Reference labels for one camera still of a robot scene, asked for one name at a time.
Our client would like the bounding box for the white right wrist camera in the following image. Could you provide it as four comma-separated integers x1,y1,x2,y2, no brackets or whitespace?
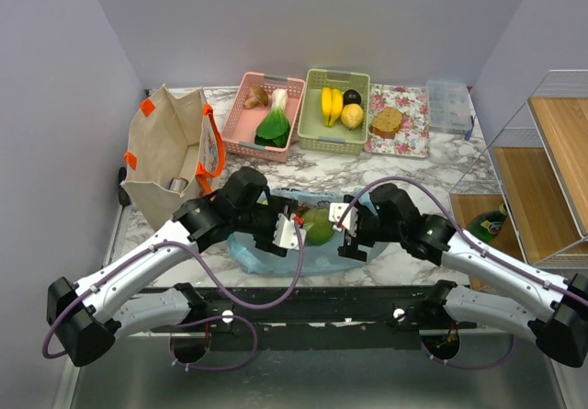
328,202,358,237

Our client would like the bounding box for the floral rectangular tray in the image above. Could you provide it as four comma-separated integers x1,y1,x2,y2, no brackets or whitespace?
364,85,429,159

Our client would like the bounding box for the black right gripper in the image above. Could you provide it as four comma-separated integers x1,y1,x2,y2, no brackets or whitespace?
336,199,404,261

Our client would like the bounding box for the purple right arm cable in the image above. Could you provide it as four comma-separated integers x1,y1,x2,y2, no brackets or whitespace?
337,176,588,370

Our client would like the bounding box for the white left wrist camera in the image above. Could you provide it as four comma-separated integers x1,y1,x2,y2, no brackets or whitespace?
272,213,306,251

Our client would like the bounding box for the green bok choy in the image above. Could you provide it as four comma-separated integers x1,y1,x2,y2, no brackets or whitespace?
254,89,291,148

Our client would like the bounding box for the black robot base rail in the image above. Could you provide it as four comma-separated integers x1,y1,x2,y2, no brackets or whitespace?
149,284,479,353

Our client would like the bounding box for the silver metal can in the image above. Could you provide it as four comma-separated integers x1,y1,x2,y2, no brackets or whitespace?
167,177,189,193

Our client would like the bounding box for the pink plastic basket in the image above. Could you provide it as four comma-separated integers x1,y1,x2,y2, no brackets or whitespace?
221,72,306,163

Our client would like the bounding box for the yellow banana bunch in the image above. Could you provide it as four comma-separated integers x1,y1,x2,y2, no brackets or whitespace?
321,87,344,127

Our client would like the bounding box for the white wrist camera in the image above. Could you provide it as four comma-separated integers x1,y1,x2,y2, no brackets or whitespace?
272,213,306,251
328,202,358,237

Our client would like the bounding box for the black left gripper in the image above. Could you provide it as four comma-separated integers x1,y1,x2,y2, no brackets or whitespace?
233,199,299,256

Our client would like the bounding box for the light blue plastic grocery bag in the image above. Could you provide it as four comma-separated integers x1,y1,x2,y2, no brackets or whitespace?
227,187,364,278

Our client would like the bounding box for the white wire wooden shelf rack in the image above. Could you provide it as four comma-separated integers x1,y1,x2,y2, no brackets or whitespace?
450,70,587,278

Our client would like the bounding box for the dark purple plum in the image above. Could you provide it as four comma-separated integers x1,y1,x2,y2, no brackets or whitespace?
343,89,362,106

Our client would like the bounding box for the green cabbage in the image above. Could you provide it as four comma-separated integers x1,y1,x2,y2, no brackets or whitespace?
301,208,334,246

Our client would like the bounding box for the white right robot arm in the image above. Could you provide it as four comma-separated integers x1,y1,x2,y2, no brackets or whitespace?
329,176,587,368

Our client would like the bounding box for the clear plastic organizer box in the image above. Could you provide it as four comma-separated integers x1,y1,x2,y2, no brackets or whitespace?
426,80,471,136

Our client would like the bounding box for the beige canvas tote bag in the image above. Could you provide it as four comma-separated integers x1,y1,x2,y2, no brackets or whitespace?
121,85,226,230

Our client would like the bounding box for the brown mushroom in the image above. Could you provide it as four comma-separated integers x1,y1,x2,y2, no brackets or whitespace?
243,85,269,109

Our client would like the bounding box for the brown bread slice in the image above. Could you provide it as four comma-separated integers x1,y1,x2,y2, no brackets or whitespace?
369,107,404,139

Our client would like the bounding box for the green glass bottle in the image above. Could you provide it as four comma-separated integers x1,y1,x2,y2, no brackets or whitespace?
467,204,508,244

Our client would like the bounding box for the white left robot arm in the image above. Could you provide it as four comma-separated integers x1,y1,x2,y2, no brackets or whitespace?
42,167,304,367

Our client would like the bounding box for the yellow pear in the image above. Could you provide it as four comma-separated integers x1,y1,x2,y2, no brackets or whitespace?
340,103,365,130

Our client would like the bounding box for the green plastic basket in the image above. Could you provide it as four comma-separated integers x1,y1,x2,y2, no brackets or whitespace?
298,68,370,155

